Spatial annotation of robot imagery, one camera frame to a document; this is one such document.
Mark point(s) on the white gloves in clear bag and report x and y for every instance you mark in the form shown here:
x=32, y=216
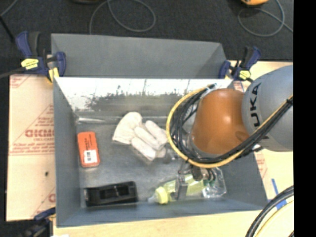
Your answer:
x=138, y=134

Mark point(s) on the black tape dispenser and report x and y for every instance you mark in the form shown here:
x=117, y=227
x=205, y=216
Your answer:
x=111, y=194

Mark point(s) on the grey metal bin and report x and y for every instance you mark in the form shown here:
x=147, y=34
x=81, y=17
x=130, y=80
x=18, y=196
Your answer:
x=138, y=58

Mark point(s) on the orange packet with barcode label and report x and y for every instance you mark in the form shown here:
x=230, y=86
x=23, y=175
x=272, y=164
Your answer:
x=88, y=148

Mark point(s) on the yellow-green bottle in clear packet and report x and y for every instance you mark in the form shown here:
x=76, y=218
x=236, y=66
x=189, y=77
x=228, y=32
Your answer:
x=168, y=190

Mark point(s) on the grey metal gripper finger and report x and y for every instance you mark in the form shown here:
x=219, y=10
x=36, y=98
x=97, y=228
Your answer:
x=182, y=187

